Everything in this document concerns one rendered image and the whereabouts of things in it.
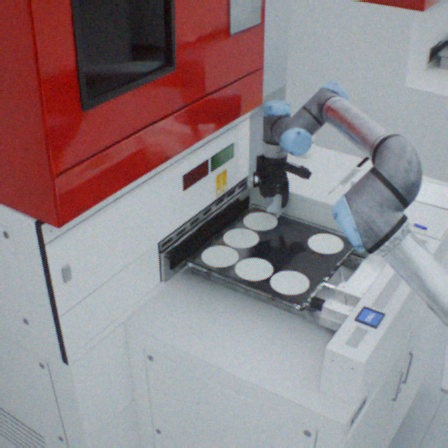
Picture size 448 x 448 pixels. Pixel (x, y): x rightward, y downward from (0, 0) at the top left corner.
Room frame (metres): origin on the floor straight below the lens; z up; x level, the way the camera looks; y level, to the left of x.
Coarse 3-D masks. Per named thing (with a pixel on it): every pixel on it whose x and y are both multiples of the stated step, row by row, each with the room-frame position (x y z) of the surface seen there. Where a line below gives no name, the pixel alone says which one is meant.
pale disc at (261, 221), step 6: (246, 216) 1.62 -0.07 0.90; (252, 216) 1.62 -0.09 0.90; (258, 216) 1.62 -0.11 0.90; (264, 216) 1.62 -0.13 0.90; (270, 216) 1.62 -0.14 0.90; (246, 222) 1.58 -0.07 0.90; (252, 222) 1.58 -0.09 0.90; (258, 222) 1.58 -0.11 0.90; (264, 222) 1.58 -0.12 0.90; (270, 222) 1.58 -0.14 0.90; (276, 222) 1.58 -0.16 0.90; (252, 228) 1.55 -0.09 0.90; (258, 228) 1.55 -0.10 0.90; (264, 228) 1.55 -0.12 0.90; (270, 228) 1.55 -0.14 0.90
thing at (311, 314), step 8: (192, 272) 1.43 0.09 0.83; (200, 272) 1.42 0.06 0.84; (216, 280) 1.39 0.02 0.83; (232, 288) 1.36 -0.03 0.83; (240, 288) 1.35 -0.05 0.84; (248, 296) 1.33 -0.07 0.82; (256, 296) 1.32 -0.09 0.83; (272, 304) 1.29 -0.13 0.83; (280, 304) 1.28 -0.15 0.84; (288, 312) 1.26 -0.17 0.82; (296, 312) 1.25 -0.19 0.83; (304, 312) 1.24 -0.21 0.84; (312, 312) 1.23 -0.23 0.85; (320, 312) 1.23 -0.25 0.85; (312, 320) 1.22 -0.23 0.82
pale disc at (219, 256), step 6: (216, 246) 1.46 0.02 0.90; (222, 246) 1.46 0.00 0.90; (204, 252) 1.43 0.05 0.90; (210, 252) 1.43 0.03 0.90; (216, 252) 1.43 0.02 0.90; (222, 252) 1.43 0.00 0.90; (228, 252) 1.43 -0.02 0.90; (234, 252) 1.43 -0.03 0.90; (204, 258) 1.40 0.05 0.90; (210, 258) 1.40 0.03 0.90; (216, 258) 1.40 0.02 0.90; (222, 258) 1.40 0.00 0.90; (228, 258) 1.40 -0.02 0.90; (234, 258) 1.40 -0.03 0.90; (210, 264) 1.37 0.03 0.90; (216, 264) 1.37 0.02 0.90; (222, 264) 1.37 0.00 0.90; (228, 264) 1.37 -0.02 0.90
